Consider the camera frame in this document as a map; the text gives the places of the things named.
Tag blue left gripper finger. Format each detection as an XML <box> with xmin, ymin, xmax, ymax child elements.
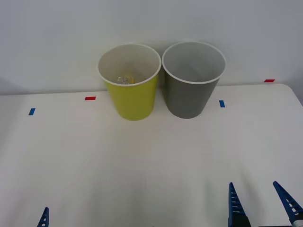
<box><xmin>36</xmin><ymin>207</ymin><xmax>50</xmax><ymax>227</ymax></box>

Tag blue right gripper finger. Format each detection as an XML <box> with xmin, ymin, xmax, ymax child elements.
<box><xmin>272</xmin><ymin>181</ymin><xmax>303</xmax><ymax>223</ymax></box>
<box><xmin>227</xmin><ymin>182</ymin><xmax>251</xmax><ymax>227</ymax></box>

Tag yellow label bottle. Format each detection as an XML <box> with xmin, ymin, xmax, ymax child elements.
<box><xmin>116</xmin><ymin>74</ymin><xmax>135</xmax><ymax>85</ymax></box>

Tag grey plastic bin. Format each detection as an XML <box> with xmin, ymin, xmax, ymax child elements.
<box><xmin>161</xmin><ymin>41</ymin><xmax>227</xmax><ymax>119</ymax></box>

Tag yellow-green plastic bin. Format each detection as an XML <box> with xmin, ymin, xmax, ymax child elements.
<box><xmin>97</xmin><ymin>44</ymin><xmax>162</xmax><ymax>122</ymax></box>

